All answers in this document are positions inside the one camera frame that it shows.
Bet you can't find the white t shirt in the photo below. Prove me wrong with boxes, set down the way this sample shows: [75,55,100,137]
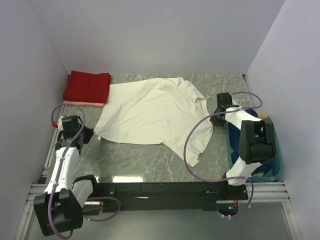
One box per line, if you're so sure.
[94,77,213,167]

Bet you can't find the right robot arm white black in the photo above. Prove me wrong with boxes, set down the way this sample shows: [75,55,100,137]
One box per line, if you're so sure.
[210,92,277,192]

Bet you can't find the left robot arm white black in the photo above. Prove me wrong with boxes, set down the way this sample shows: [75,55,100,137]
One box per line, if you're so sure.
[33,115,97,236]

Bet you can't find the folded pink t shirt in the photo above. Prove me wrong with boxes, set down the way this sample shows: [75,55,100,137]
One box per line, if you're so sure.
[65,101,105,107]

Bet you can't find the blue t shirt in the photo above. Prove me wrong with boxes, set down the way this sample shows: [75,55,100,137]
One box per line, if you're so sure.
[226,109,277,177]

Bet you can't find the folded red t shirt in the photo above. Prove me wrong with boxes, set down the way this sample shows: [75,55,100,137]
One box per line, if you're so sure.
[63,70,112,104]

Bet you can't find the beige t shirt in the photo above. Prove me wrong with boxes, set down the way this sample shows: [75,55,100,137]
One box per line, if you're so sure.
[256,110,269,120]

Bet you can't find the teal plastic basket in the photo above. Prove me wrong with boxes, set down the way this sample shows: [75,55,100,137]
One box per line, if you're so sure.
[226,123,283,183]

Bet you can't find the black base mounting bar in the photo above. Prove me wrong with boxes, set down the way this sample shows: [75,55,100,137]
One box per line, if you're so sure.
[88,181,249,213]

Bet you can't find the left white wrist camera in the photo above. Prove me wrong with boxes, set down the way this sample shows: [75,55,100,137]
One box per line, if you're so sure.
[51,115,64,131]

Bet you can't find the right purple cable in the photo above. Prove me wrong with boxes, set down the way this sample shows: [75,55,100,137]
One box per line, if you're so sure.
[183,91,263,222]

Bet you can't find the purple cable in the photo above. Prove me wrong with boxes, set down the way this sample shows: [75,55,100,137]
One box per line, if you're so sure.
[183,91,263,222]
[44,102,122,238]

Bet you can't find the aluminium frame rail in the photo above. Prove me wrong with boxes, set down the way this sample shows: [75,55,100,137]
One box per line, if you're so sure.
[26,182,291,205]

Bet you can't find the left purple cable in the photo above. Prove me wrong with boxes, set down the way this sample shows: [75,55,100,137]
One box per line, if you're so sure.
[44,102,122,238]

